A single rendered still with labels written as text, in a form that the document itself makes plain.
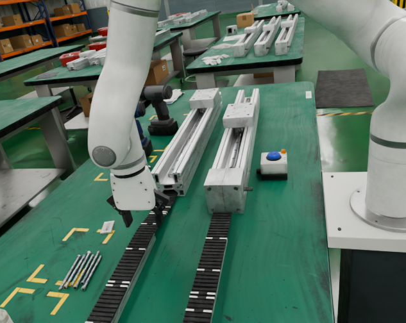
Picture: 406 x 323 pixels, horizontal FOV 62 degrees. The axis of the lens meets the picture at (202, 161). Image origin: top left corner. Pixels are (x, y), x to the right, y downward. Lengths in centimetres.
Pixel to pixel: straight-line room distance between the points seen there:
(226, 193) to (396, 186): 40
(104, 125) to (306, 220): 55
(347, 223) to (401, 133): 24
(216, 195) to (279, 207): 18
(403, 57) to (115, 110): 50
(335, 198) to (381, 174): 16
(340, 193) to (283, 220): 17
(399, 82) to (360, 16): 13
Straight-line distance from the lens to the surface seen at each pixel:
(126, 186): 80
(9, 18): 1468
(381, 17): 77
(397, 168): 80
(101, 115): 65
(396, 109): 73
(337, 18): 68
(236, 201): 92
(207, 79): 287
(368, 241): 83
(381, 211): 87
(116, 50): 68
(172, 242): 89
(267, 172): 106
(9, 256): 108
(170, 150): 116
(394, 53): 69
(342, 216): 88
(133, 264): 81
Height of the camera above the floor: 135
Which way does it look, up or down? 27 degrees down
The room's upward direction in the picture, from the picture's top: 10 degrees counter-clockwise
